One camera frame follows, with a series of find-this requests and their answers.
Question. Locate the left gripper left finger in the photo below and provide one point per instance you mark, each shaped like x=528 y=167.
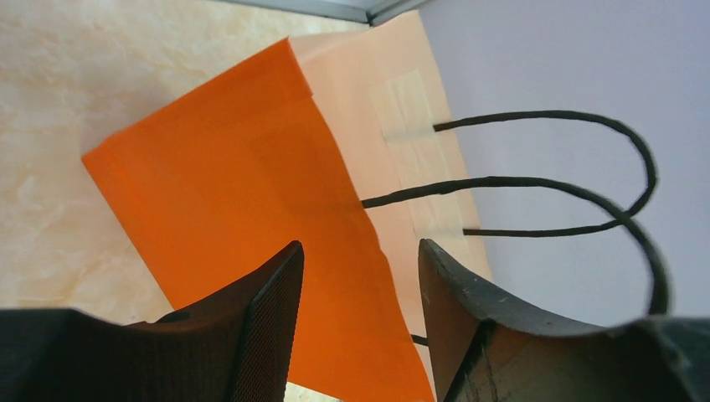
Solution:
x=233 y=345

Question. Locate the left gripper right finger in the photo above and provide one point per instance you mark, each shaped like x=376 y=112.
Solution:
x=487 y=344

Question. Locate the orange paper bag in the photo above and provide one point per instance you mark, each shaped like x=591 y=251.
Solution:
x=285 y=146

